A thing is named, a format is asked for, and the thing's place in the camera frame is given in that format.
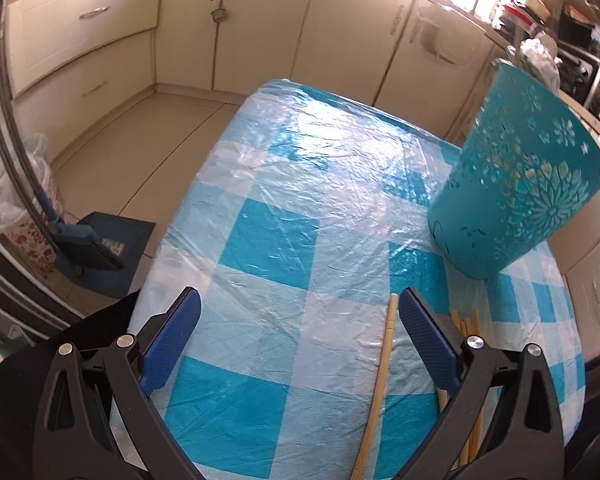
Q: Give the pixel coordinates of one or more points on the small metal cup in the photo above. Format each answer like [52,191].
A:
[218,15]

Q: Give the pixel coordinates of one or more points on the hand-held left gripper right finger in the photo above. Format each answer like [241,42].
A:
[430,340]

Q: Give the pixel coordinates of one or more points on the white hanging plastic bin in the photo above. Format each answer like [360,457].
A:
[450,45]

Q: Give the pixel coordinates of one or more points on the plastic bag with greens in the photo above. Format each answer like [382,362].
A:
[540,62]

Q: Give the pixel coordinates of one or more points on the blue dustpan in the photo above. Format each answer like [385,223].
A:
[130,240]

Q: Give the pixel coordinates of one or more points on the blue white checkered tablecloth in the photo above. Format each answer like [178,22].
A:
[280,240]

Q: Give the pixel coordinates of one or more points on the teal perforated plastic basket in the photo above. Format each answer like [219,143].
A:
[480,230]

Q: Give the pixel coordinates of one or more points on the black toaster oven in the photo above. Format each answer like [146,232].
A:
[575,70]

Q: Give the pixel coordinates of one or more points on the pale bamboo chopstick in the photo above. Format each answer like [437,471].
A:
[380,385]

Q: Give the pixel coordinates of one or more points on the cream kitchen cabinets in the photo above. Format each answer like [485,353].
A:
[280,25]

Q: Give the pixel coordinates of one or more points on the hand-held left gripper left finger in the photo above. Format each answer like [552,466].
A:
[172,345]

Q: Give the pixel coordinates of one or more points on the pile of bamboo chopsticks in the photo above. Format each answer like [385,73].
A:
[475,321]

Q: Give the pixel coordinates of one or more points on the floral trash bin with bag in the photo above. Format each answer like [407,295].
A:
[25,240]

